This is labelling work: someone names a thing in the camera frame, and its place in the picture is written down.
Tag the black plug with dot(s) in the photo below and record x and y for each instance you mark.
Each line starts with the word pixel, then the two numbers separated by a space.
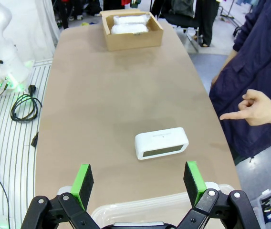
pixel 34 140

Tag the unwrapped white digital clock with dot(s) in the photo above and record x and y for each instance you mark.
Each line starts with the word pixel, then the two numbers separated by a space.
pixel 160 143

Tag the person's right hand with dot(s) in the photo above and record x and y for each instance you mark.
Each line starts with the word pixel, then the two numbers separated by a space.
pixel 215 81

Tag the clear plastic container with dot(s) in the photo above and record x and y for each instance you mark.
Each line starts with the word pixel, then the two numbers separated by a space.
pixel 138 212

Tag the bystander in black trousers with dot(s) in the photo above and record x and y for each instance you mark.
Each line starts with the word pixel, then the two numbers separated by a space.
pixel 208 21

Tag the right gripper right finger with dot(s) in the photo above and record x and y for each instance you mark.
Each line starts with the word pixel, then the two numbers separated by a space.
pixel 192 183

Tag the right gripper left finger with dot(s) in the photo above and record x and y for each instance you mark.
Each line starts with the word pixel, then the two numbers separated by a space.
pixel 83 186

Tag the person's left hand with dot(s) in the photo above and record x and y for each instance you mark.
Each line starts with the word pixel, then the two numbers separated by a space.
pixel 262 112

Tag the person in purple jacket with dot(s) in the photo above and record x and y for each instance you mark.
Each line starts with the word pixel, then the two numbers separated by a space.
pixel 257 59

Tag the person's right forearm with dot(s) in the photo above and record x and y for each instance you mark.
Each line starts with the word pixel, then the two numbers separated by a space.
pixel 229 60

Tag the black chair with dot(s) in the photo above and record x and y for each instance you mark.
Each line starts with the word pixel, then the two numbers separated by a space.
pixel 183 14

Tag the open cardboard box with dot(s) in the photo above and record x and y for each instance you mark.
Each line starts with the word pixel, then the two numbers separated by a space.
pixel 133 41

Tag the bystander in dark trousers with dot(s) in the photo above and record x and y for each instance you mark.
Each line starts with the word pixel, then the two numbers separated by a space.
pixel 65 14

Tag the white slatted platform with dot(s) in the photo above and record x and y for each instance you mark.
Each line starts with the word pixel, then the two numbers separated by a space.
pixel 18 155

